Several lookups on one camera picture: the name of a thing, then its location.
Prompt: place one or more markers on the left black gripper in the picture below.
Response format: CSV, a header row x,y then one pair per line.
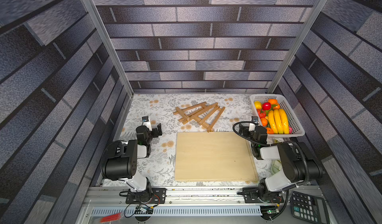
x,y
153,130

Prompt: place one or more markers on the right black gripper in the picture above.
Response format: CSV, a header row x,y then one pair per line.
x,y
258,135

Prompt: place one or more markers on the plywood board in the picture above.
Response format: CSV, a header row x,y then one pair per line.
x,y
213,157

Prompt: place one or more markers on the small wooden easel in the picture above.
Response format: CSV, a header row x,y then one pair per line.
x,y
189,111
208,115

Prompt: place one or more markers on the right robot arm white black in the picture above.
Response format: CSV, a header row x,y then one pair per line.
x,y
299,166

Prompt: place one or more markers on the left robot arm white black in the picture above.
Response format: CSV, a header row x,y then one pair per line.
x,y
119,162

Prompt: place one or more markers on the small orange toy fruit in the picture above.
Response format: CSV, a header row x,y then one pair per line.
x,y
264,122

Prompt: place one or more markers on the yellow toy banana bunch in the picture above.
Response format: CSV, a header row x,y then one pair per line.
x,y
278,122

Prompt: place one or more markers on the white plastic basket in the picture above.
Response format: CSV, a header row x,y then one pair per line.
x,y
297,129

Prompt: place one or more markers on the yellow toy lemon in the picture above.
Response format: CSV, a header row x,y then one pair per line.
x,y
257,105

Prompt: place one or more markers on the red toy apple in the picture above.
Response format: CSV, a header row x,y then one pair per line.
x,y
266,106

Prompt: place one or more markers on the green plastic container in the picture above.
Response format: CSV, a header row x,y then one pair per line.
x,y
276,166

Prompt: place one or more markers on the orange toy fruit top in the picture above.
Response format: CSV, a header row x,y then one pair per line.
x,y
274,104

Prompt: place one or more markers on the red object bottom left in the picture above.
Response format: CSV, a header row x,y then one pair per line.
x,y
111,218

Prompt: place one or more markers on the black calculator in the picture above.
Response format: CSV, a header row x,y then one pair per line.
x,y
309,208

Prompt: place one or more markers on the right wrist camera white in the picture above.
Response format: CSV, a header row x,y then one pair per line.
x,y
254,122

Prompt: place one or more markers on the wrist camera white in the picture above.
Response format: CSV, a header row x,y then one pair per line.
x,y
254,122
146,122

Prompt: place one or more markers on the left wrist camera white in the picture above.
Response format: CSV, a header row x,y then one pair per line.
x,y
146,122

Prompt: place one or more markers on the aluminium rail base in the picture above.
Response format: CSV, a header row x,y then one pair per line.
x,y
186,205

